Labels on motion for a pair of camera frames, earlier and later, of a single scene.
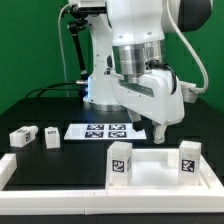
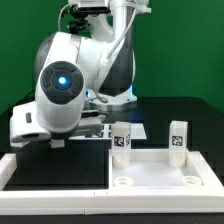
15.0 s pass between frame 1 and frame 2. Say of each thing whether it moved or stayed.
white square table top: stayed
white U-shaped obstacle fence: stayed
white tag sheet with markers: stayed
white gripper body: moved
